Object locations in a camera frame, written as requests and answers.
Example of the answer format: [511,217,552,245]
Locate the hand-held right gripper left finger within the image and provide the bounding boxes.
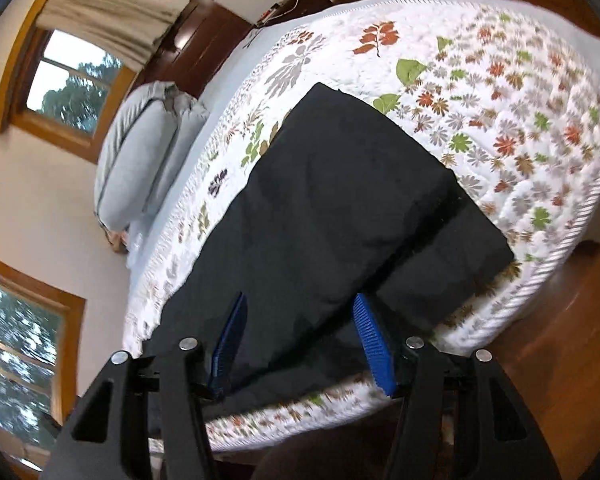
[40,291,249,480]

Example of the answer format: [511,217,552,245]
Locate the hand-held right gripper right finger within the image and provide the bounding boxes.
[352,292,563,480]

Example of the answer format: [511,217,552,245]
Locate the black pants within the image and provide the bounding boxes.
[147,81,516,436]

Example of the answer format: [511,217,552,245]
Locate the pile of clothes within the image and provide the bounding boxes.
[102,227,131,256]

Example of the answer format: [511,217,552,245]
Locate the folded grey duvet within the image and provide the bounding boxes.
[94,81,211,231]

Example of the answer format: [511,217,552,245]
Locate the wooden side window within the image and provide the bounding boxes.
[0,250,87,476]

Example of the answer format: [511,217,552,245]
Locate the light blue bed sheet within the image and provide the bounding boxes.
[126,5,351,273]

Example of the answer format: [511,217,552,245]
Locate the floral quilted blanket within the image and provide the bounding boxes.
[122,0,600,456]

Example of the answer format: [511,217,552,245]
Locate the wooden window with curtain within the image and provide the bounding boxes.
[0,0,138,163]

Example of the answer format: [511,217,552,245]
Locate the dark wooden headboard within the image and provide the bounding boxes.
[130,0,256,106]

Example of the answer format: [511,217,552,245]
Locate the beige curtain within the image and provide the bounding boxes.
[35,0,181,63]

